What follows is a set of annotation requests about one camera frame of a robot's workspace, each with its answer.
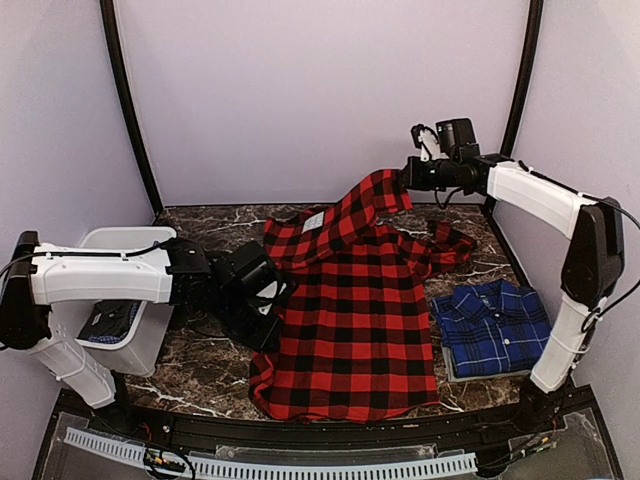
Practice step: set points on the black frame post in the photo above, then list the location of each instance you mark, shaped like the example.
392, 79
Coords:
525, 69
125, 98

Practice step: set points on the blue checked shirt in bin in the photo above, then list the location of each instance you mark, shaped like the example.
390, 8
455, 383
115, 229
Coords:
114, 340

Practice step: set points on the white slotted cable duct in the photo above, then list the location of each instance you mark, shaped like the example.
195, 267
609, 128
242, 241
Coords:
196, 466

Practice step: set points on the left black frame post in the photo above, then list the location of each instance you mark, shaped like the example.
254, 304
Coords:
125, 98

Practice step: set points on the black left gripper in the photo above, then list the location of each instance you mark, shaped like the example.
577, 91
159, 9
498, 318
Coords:
260, 341

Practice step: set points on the folded blue plaid shirt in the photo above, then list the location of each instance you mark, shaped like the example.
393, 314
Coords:
492, 329

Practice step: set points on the folded grey shirt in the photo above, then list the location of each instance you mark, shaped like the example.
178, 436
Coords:
454, 377

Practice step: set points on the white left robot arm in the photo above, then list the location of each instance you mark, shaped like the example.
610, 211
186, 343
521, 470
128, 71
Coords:
145, 266

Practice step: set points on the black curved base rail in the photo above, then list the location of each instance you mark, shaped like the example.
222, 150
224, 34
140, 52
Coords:
482, 429

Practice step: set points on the white plastic laundry bin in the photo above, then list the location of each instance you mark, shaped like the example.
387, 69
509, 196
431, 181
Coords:
137, 353

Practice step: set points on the red black plaid shirt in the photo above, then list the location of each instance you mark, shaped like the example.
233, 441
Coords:
356, 342

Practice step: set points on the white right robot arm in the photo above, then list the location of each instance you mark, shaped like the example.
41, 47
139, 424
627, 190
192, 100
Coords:
588, 232

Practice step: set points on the right black frame post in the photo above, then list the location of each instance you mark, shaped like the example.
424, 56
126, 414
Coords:
525, 69

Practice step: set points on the black shirt in bin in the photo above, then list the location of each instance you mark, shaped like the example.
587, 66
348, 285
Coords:
108, 318

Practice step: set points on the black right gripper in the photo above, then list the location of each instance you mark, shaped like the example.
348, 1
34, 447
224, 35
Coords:
413, 181

